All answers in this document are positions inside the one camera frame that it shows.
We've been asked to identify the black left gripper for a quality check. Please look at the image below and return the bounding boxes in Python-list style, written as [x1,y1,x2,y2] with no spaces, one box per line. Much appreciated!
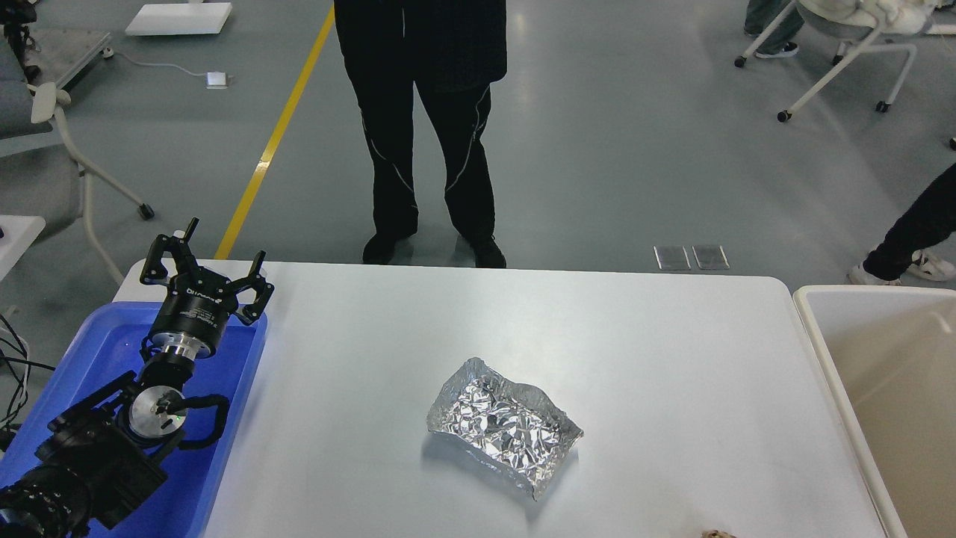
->
[140,218,275,359]

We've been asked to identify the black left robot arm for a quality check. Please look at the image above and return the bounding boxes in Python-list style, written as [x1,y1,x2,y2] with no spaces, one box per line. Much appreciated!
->
[2,218,274,537]

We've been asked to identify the blue plastic bin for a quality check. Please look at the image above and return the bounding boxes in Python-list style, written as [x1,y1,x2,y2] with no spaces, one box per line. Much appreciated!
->
[0,301,269,538]

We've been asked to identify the grey office chair left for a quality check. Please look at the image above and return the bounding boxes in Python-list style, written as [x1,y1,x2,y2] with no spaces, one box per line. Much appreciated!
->
[1,41,155,283]

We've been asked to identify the white side table corner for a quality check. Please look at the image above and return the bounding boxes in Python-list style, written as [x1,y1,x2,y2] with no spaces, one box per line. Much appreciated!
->
[1,214,46,280]

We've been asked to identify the white flat board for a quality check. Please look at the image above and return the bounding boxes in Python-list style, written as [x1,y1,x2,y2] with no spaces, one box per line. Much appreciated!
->
[124,2,233,37]

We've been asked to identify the grey platform base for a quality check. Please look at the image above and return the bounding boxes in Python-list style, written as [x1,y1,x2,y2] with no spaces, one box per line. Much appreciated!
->
[26,28,112,90]

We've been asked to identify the crumpled aluminium foil tray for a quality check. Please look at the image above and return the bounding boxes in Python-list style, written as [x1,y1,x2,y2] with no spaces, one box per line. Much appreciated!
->
[426,356,584,501]

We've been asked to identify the standing person in black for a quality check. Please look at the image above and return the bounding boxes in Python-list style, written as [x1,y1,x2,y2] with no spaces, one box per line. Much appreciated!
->
[333,0,509,270]

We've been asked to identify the left metal floor plate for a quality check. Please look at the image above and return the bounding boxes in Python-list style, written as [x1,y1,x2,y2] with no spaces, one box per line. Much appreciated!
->
[654,245,691,271]

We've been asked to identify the metal floor plate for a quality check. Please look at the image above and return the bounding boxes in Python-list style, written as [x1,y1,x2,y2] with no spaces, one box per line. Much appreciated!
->
[654,245,691,271]
[691,244,730,271]

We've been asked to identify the right metal floor plate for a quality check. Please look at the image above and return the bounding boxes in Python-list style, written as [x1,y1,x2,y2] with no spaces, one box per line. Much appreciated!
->
[691,244,730,271]

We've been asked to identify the brown crumpled paper scrap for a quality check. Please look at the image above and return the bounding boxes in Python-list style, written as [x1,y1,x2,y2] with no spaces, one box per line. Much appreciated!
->
[700,529,736,538]

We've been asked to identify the seated person leg and shoe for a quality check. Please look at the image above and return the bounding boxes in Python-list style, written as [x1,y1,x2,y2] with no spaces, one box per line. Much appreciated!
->
[743,1,804,59]

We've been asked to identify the white plastic bin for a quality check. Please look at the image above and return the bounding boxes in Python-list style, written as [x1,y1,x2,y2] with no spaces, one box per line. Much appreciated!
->
[793,285,955,537]

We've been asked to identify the white rolling chair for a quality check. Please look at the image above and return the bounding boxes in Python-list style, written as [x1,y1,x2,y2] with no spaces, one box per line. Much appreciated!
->
[733,1,955,123]

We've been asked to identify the person leg at right edge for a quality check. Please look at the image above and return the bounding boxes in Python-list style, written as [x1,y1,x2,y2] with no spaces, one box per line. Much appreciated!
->
[848,165,955,285]

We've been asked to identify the white power adapter with cable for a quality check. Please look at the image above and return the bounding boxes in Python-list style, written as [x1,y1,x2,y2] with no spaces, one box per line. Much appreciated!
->
[100,47,232,90]

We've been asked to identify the black cables at left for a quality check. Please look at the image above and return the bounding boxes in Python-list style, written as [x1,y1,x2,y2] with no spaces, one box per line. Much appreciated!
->
[0,312,57,453]

